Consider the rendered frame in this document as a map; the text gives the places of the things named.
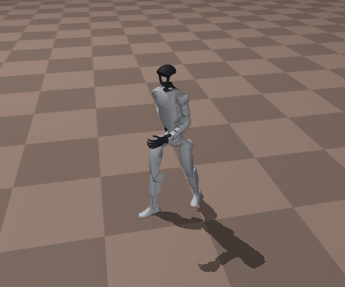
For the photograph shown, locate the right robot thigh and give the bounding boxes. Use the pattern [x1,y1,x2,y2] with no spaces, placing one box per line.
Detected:
[149,135,167,182]

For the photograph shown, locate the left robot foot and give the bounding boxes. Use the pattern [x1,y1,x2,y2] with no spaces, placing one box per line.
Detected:
[190,190,201,206]

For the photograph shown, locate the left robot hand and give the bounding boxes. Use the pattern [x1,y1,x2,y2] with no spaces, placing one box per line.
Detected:
[147,134,172,149]

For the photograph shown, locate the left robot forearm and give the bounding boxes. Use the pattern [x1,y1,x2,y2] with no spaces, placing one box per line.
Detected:
[168,120,191,142]

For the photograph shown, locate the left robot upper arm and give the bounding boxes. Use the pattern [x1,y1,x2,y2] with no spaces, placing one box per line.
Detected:
[175,92,191,125]

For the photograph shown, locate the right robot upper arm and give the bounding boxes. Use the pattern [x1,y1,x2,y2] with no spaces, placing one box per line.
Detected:
[152,87,160,116]

